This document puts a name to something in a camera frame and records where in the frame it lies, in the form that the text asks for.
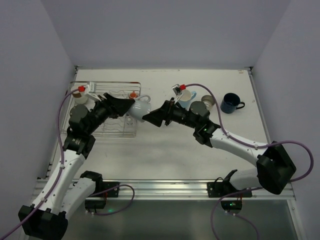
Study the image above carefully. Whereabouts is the white upside-down cup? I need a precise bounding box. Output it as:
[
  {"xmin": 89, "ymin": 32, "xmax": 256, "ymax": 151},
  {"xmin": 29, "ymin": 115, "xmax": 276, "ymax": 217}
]
[{"xmin": 127, "ymin": 94, "xmax": 152, "ymax": 123}]

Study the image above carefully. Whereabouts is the beige brown-striped cup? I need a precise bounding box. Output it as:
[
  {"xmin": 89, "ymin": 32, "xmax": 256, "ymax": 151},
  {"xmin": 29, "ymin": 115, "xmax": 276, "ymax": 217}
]
[{"xmin": 201, "ymin": 95, "xmax": 215, "ymax": 111}]

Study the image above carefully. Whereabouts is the light blue mug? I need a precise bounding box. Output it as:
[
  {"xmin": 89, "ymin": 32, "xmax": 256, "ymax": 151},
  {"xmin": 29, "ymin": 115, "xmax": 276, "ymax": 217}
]
[{"xmin": 178, "ymin": 89, "xmax": 197, "ymax": 109}]

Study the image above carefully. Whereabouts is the dark blue mug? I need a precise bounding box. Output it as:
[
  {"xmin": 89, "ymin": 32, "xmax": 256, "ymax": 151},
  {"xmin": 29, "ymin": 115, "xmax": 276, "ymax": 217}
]
[{"xmin": 220, "ymin": 92, "xmax": 246, "ymax": 114}]

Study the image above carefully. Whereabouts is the beige cup with brown band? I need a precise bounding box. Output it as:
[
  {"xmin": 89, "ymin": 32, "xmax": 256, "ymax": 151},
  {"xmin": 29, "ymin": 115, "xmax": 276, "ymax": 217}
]
[{"xmin": 71, "ymin": 85, "xmax": 88, "ymax": 105}]

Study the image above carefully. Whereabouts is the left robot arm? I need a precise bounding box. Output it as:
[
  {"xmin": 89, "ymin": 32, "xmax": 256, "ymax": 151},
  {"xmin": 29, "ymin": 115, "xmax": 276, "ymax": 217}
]
[{"xmin": 18, "ymin": 93, "xmax": 135, "ymax": 240}]

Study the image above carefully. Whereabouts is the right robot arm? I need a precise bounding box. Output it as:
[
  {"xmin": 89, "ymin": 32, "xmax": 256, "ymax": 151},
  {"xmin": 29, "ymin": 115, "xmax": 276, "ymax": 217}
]
[{"xmin": 142, "ymin": 99, "xmax": 297, "ymax": 195}]

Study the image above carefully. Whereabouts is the clear glass in rack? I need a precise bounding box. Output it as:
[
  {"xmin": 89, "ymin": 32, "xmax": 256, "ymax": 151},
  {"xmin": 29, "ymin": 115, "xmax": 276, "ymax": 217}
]
[{"xmin": 124, "ymin": 115, "xmax": 137, "ymax": 134}]

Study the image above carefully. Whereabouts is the orange cup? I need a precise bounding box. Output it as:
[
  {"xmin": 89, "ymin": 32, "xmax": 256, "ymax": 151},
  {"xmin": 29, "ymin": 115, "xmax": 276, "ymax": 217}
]
[{"xmin": 128, "ymin": 91, "xmax": 138, "ymax": 99}]

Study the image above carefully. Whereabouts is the metal wire dish rack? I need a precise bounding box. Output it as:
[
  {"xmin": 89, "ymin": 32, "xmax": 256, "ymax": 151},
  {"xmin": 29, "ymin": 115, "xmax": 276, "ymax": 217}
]
[{"xmin": 60, "ymin": 81, "xmax": 141, "ymax": 138}]

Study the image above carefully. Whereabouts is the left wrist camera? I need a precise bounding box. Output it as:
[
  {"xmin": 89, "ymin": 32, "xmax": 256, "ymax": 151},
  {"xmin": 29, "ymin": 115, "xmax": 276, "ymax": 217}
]
[{"xmin": 84, "ymin": 81, "xmax": 102, "ymax": 102}]

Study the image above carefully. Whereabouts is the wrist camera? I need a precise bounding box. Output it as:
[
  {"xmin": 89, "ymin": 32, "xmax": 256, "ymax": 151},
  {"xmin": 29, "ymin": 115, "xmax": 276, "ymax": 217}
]
[
  {"xmin": 84, "ymin": 81, "xmax": 102, "ymax": 102},
  {"xmin": 172, "ymin": 84, "xmax": 186, "ymax": 103}
]

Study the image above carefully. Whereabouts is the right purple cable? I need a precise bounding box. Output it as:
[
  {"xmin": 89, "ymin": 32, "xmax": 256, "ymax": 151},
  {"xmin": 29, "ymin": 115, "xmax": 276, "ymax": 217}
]
[{"xmin": 179, "ymin": 83, "xmax": 315, "ymax": 240}]

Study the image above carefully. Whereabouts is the purple cable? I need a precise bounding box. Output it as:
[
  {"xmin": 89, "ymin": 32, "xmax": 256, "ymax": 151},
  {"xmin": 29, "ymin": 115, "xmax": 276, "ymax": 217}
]
[
  {"xmin": 0, "ymin": 86, "xmax": 85, "ymax": 240},
  {"xmin": 179, "ymin": 83, "xmax": 315, "ymax": 240}
]

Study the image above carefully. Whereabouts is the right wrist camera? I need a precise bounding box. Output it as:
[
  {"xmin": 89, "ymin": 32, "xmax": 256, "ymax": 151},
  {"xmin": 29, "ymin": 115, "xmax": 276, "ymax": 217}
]
[{"xmin": 172, "ymin": 84, "xmax": 186, "ymax": 103}]

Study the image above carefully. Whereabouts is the aluminium front rail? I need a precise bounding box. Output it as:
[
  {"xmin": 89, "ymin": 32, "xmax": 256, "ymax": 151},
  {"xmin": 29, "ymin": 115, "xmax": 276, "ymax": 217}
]
[{"xmin": 31, "ymin": 179, "xmax": 296, "ymax": 201}]

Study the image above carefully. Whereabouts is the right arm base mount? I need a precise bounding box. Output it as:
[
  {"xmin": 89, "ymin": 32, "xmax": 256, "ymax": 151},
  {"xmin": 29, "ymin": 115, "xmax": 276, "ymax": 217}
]
[{"xmin": 206, "ymin": 177, "xmax": 253, "ymax": 214}]

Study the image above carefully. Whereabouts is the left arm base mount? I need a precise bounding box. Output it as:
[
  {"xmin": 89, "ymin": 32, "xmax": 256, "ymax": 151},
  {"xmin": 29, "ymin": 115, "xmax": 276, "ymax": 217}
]
[{"xmin": 84, "ymin": 181, "xmax": 120, "ymax": 212}]

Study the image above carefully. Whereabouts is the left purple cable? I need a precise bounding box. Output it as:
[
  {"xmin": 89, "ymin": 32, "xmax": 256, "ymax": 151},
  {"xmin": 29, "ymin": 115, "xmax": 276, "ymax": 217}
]
[{"xmin": 0, "ymin": 86, "xmax": 85, "ymax": 240}]

